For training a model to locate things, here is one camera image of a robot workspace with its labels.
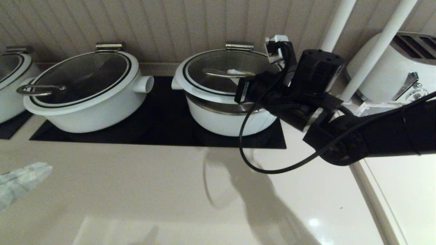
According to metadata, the glass lid with white rim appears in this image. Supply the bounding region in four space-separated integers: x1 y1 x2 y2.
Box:
175 49 290 104
0 53 34 92
16 51 141 116

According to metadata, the metal lid handle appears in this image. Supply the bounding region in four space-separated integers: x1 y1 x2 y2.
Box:
225 43 254 52
95 42 124 52
6 46 34 54

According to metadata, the white round cooking pot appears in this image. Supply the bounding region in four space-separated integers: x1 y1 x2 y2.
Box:
171 77 278 137
0 63 43 125
44 76 155 134

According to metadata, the black glass induction cooktop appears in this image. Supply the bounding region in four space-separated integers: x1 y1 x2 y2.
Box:
0 111 34 140
29 77 286 149

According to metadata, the white round pole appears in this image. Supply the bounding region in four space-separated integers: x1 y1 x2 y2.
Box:
339 0 418 102
320 0 356 53

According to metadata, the clear acrylic sign block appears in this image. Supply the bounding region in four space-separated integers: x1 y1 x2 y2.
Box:
358 101 406 116

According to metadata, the white toaster with chrome lever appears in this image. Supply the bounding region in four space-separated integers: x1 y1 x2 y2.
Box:
344 32 436 102

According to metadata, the black camera cable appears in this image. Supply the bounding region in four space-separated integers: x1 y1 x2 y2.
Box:
238 41 436 175

